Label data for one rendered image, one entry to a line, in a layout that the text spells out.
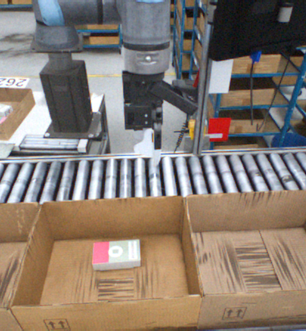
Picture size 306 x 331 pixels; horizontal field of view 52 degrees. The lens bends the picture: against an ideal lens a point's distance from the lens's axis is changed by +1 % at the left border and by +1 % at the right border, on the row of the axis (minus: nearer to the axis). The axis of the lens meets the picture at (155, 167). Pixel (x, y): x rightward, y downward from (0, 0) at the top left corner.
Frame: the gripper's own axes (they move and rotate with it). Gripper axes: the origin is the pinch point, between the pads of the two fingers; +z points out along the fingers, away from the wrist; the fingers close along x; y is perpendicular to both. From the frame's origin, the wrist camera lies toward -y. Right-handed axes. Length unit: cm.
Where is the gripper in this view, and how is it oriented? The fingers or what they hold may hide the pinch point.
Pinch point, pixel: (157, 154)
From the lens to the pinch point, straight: 74.1
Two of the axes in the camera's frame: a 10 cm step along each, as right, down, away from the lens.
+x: 0.8, 5.4, -8.4
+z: 0.0, 8.4, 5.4
